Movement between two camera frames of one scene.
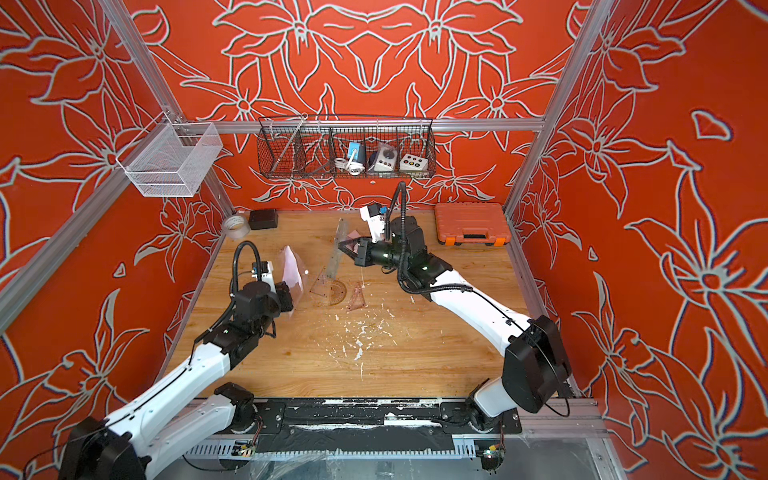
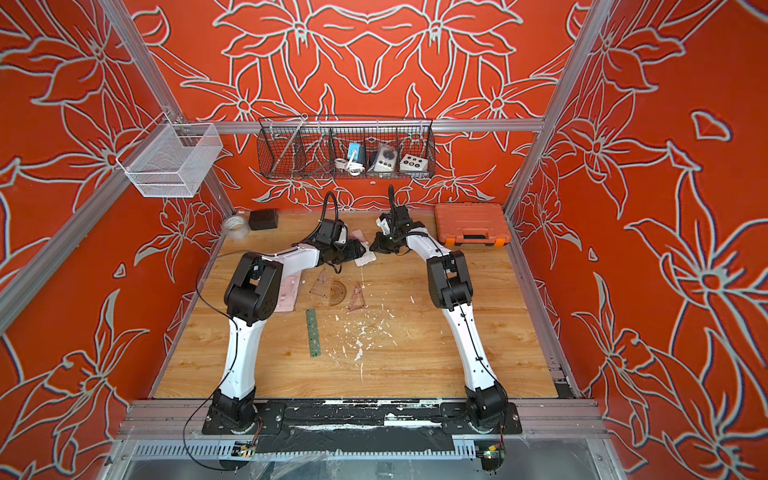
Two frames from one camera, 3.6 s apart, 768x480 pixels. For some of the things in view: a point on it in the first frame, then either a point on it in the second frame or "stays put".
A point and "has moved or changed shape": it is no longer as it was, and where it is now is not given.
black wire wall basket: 347,147 stays put
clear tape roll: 236,227 stays put
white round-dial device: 386,157 stays put
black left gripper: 282,295 -> 353,250
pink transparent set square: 319,286 stays put
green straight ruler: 341,236 has moved or changed shape
